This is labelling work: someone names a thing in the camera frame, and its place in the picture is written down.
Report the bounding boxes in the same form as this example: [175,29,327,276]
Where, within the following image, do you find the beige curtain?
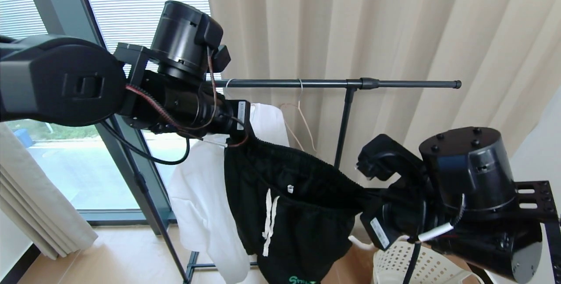
[204,0,561,241]
[0,122,99,260]

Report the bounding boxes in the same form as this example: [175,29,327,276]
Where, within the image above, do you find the white laundry basket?
[348,235,485,284]

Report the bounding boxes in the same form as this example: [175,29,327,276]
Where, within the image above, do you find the black garment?
[224,133,386,284]

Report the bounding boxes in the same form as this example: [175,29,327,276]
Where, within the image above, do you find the black clothes rack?
[99,78,462,284]

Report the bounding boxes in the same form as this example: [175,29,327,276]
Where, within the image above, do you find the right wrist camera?
[356,134,432,188]

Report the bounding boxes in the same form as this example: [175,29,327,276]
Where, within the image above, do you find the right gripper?
[359,188,544,282]

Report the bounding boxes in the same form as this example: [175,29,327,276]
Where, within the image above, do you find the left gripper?
[126,71,252,138]

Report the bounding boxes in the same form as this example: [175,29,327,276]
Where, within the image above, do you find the white garment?
[167,102,291,284]

